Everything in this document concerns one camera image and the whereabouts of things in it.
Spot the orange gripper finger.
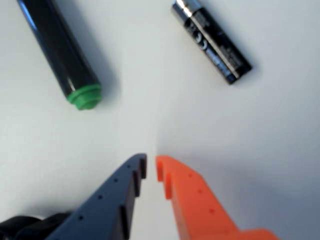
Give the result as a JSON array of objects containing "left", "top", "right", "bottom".
[{"left": 155, "top": 154, "right": 280, "bottom": 240}]

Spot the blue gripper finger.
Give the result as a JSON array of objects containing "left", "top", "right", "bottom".
[{"left": 46, "top": 153, "right": 148, "bottom": 240}]

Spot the black bike light with strap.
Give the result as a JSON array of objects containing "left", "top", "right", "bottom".
[{"left": 0, "top": 211, "right": 74, "bottom": 240}]

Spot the black AA battery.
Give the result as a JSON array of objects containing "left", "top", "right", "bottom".
[{"left": 171, "top": 0, "right": 253, "bottom": 86}]

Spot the black marker green cap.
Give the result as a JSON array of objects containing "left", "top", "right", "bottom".
[{"left": 16, "top": 0, "right": 103, "bottom": 111}]

